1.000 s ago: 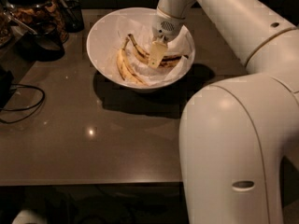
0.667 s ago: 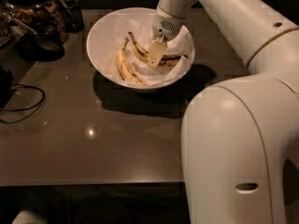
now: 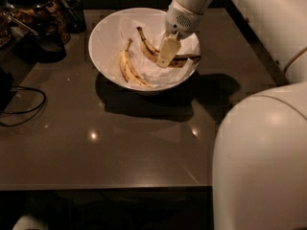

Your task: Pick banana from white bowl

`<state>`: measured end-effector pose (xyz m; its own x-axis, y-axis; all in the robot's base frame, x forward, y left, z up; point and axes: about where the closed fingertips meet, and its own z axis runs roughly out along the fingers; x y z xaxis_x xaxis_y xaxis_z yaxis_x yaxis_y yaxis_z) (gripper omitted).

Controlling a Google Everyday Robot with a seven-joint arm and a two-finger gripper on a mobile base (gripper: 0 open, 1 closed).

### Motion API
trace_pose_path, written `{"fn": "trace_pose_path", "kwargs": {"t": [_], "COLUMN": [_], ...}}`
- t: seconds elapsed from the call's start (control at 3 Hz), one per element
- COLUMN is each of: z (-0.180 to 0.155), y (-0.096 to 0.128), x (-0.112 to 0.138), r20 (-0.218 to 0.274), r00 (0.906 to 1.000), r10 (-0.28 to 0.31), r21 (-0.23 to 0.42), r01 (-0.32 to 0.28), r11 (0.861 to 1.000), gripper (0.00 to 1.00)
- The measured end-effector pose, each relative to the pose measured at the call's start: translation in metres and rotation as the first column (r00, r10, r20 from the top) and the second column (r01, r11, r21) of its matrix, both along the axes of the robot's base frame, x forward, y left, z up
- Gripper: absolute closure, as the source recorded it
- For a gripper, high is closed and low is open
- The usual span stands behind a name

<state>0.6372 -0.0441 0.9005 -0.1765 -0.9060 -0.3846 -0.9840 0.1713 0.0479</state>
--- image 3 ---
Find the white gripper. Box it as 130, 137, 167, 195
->
156, 0, 203, 68

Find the spotted brown banana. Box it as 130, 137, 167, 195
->
136, 26, 201, 68

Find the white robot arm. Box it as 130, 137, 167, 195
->
158, 0, 307, 230

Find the white bowl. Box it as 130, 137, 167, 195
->
88, 8, 201, 95

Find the black mesh pen cup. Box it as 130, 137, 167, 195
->
59, 0, 86, 34

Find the black mug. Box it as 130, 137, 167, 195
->
21, 23, 66, 63

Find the glass jar with snacks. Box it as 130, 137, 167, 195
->
5, 0, 70, 44

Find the glass jar at left edge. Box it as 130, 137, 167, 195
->
0, 5, 13, 48

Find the black device at left edge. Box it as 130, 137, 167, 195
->
0, 68, 14, 111

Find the white object under table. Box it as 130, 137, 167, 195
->
12, 215, 49, 230

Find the black cable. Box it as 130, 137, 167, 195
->
0, 85, 48, 128

